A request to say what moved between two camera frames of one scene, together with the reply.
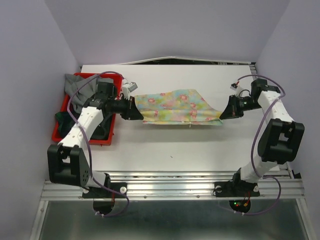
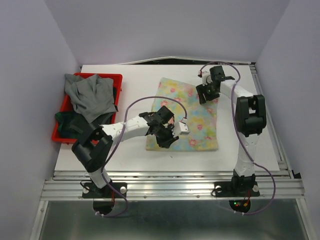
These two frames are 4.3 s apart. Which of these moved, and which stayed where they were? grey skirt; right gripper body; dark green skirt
Moved: right gripper body
Stayed: grey skirt; dark green skirt
